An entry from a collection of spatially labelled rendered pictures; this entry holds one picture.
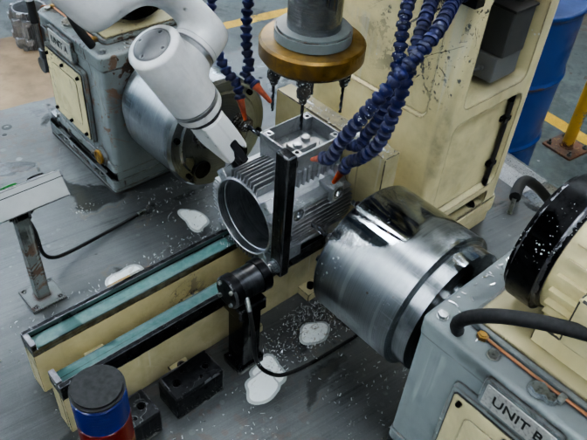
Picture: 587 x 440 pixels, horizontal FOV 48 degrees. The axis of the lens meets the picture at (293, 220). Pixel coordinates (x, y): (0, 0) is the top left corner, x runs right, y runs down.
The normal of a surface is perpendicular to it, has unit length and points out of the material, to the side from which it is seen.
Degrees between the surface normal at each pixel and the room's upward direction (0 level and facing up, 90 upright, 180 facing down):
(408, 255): 28
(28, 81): 0
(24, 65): 0
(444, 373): 90
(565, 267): 68
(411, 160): 90
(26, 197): 50
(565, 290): 85
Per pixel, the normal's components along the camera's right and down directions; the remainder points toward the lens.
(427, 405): -0.75, 0.40
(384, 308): -0.65, 0.06
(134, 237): 0.07, -0.75
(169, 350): 0.66, 0.53
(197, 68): 0.85, 0.22
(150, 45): -0.32, -0.44
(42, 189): 0.55, -0.07
